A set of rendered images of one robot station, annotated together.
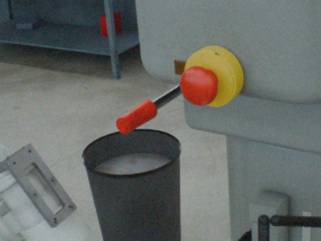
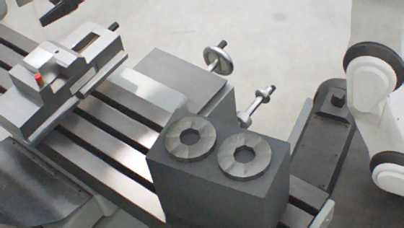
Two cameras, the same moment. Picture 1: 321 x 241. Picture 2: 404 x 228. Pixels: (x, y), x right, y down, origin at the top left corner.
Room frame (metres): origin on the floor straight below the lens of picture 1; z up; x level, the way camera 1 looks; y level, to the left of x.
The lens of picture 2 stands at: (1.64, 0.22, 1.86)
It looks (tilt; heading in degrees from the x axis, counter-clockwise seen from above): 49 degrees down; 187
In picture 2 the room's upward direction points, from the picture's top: 9 degrees counter-clockwise
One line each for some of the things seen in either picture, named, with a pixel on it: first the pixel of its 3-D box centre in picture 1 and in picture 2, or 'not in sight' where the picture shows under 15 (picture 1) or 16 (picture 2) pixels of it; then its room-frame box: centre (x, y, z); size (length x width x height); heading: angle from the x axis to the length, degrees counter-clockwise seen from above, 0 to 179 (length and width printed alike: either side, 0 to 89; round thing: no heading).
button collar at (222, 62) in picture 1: (213, 76); not in sight; (0.61, -0.06, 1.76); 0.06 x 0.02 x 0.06; 53
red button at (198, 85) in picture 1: (201, 84); not in sight; (0.59, -0.04, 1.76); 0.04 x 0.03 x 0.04; 53
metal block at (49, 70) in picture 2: not in sight; (41, 66); (0.75, -0.25, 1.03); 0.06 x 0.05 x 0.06; 53
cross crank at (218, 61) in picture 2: not in sight; (211, 67); (0.39, 0.11, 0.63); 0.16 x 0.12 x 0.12; 143
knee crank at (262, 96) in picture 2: not in sight; (255, 104); (0.45, 0.24, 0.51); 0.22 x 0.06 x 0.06; 143
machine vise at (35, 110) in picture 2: not in sight; (56, 73); (0.72, -0.24, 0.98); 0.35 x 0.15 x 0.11; 143
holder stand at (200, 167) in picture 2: not in sight; (221, 178); (1.08, 0.16, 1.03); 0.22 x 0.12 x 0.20; 64
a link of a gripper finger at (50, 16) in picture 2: not in sight; (55, 15); (0.82, -0.14, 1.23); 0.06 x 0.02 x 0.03; 133
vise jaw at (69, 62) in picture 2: not in sight; (60, 56); (0.70, -0.22, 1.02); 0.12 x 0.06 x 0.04; 53
